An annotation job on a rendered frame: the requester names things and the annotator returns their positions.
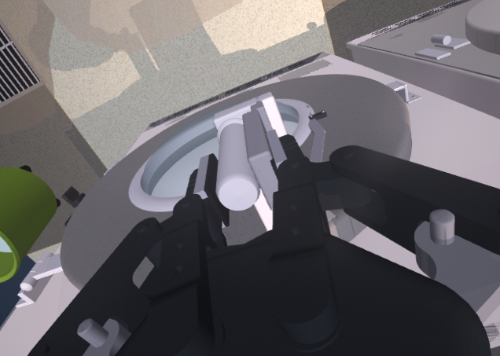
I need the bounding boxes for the green round drum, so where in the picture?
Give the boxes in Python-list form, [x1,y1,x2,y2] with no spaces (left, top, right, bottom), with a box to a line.
[0,166,61,284]

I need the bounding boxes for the grey round washer door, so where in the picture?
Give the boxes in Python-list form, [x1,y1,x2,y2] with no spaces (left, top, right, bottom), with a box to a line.
[60,74,413,290]

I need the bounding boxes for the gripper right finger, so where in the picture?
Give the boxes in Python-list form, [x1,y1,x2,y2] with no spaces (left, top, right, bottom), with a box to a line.
[241,104,500,278]

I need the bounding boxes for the brown machine with vent grille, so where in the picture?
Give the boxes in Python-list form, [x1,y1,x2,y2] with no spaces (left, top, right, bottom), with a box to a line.
[0,19,108,255]

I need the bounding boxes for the white washer body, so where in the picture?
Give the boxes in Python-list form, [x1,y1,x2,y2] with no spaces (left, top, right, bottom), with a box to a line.
[0,52,500,356]

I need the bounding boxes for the grey washing machine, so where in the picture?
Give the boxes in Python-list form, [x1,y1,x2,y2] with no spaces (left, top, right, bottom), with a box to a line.
[347,0,500,118]

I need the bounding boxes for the small black box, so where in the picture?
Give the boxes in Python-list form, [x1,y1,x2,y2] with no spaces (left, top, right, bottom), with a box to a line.
[61,186,86,207]

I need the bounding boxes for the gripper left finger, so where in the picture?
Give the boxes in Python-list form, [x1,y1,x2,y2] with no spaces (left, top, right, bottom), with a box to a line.
[29,153,231,356]

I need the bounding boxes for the white door hinge bracket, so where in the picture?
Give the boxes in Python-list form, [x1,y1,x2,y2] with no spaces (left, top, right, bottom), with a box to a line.
[390,79,422,105]

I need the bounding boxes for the white washer door handle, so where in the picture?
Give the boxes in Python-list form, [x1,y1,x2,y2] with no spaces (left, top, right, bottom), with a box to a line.
[212,92,290,231]

